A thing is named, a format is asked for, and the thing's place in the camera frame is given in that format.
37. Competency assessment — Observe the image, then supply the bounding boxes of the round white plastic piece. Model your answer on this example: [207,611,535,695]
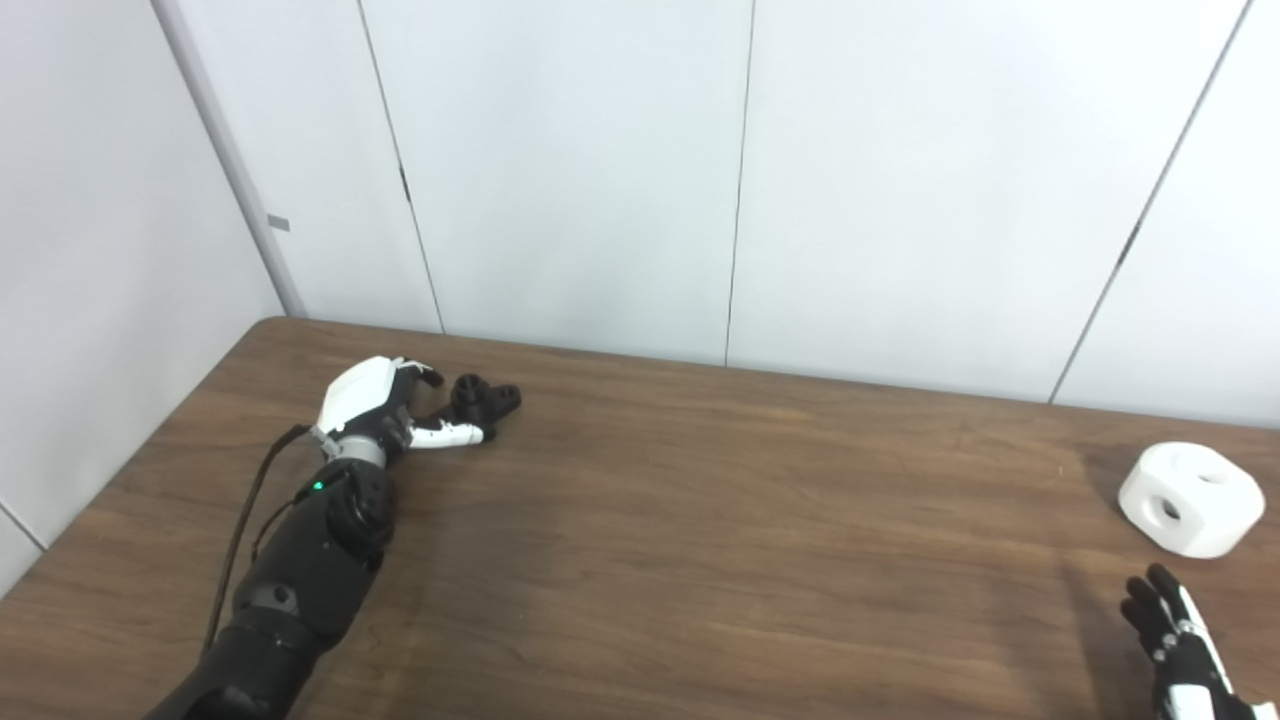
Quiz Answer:
[1118,442,1266,559]

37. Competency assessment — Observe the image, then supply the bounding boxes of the grey wall corner strip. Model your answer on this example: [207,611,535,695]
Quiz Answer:
[150,0,308,319]

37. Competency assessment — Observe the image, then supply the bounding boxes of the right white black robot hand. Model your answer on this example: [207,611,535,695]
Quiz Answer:
[1120,565,1280,720]

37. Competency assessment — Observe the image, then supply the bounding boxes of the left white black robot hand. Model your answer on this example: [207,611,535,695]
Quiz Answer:
[310,357,498,471]

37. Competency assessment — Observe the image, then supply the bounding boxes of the black flanged holder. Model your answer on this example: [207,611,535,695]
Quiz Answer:
[430,374,522,443]

